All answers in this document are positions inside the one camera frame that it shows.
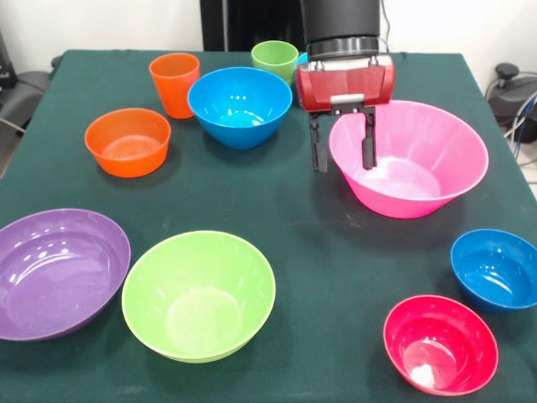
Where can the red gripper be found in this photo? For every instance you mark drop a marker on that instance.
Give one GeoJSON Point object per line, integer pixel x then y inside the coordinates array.
{"type": "Point", "coordinates": [344, 86]}

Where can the large pink bowl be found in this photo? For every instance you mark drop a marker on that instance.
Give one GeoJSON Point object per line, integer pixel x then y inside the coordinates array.
{"type": "Point", "coordinates": [419, 142]}

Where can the green bowl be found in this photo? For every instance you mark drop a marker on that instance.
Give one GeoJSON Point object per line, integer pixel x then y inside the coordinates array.
{"type": "Point", "coordinates": [197, 294]}

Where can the red bowl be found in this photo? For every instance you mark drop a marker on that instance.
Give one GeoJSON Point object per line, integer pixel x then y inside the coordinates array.
{"type": "Point", "coordinates": [440, 344]}

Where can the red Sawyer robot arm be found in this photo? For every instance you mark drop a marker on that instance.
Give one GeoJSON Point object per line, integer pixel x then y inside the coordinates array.
{"type": "Point", "coordinates": [340, 21]}

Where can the small ribbed cyan bowl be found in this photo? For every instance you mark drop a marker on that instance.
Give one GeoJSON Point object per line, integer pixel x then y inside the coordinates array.
{"type": "Point", "coordinates": [303, 57]}

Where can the dark green tablecloth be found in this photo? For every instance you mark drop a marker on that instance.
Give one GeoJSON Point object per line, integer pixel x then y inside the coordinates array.
{"type": "Point", "coordinates": [310, 260]}

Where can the large light blue bowl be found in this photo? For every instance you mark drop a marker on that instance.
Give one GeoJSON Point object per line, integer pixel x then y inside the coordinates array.
{"type": "Point", "coordinates": [239, 105]}

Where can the green cup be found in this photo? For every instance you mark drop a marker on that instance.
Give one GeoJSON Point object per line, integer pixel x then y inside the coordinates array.
{"type": "Point", "coordinates": [272, 61]}

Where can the black floor stand base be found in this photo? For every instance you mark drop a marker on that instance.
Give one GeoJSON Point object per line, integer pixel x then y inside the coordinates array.
{"type": "Point", "coordinates": [512, 96]}
{"type": "Point", "coordinates": [25, 92]}

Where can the orange cup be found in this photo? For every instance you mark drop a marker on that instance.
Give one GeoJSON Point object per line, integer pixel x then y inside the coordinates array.
{"type": "Point", "coordinates": [174, 88]}

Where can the small dark blue bowl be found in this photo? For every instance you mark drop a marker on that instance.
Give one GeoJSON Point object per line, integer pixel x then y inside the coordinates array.
{"type": "Point", "coordinates": [493, 268]}

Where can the orange bowl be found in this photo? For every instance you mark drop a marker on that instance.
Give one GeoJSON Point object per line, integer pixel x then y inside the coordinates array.
{"type": "Point", "coordinates": [126, 161]}

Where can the purple bowl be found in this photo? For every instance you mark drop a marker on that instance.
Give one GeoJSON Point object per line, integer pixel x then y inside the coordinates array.
{"type": "Point", "coordinates": [54, 277]}

